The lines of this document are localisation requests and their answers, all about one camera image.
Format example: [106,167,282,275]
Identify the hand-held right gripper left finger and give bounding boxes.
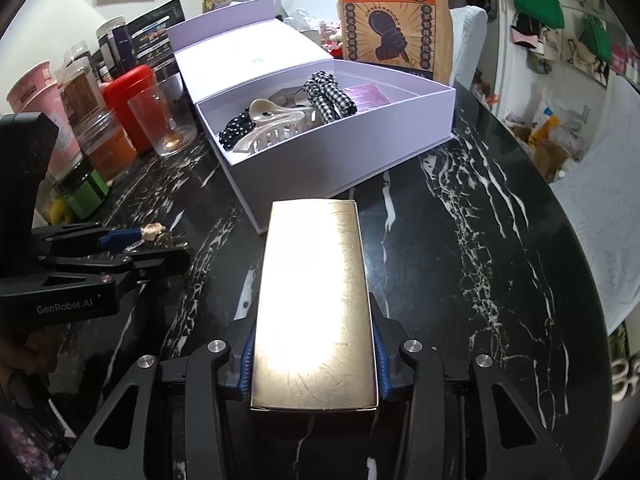
[70,317,258,480]

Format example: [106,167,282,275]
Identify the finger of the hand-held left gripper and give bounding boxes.
[32,222,146,256]
[39,242,192,288]

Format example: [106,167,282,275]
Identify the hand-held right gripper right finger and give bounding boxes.
[370,305,566,480]

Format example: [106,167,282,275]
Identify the small gold hair clip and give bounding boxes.
[140,222,173,246]

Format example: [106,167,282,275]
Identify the kraft window box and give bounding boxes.
[250,199,379,413]

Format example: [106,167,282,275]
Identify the black polka dot scrunchie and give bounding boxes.
[218,110,261,151]

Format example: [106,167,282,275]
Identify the pearl wavy hair claw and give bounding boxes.
[232,99,307,155]

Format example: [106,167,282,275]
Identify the lavender gift box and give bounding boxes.
[166,0,457,235]

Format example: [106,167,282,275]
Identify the grey clear hair claw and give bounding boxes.
[270,85,321,128]

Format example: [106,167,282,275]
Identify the black white gingham scrunchie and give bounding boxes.
[301,71,358,123]

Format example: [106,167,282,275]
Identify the small purple box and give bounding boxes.
[347,82,393,111]

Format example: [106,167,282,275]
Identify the person's left hand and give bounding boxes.
[10,330,68,375]

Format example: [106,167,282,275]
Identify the pink paper cup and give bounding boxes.
[6,60,57,106]
[12,87,83,173]

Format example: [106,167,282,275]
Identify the yellow fruit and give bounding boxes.
[47,197,76,225]

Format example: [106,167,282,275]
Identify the green jar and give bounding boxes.
[57,165,111,218]

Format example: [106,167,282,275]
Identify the glass jar orange contents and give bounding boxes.
[77,110,138,181]

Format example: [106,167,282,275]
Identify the clear jar brown contents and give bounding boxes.
[60,57,108,121]

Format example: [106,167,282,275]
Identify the clear drinking glass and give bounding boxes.
[127,77,198,157]

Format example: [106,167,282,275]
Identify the red canister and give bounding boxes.
[102,65,156,155]

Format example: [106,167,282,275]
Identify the dark jar grey lid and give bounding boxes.
[95,17,133,78]

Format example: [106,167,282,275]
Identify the black printed box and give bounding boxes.
[127,0,182,73]

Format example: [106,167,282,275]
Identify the purple floral cloth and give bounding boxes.
[0,410,71,480]

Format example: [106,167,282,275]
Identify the pair of green slippers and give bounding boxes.
[607,325,628,361]

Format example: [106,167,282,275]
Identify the pair of beige slippers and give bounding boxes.
[610,357,633,403]

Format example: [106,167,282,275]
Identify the chair with pale leaf cover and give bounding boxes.
[550,75,640,336]
[447,6,488,88]

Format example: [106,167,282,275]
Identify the brown cardboard box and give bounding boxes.
[535,137,571,181]

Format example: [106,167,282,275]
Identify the clear plastic bag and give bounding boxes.
[285,7,321,31]

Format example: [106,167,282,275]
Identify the orange plastic bag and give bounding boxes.
[530,115,563,146]

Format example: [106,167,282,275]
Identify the brown printed paper bag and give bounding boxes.
[334,0,453,85]

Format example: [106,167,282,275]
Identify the green tote bag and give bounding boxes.
[505,0,566,28]

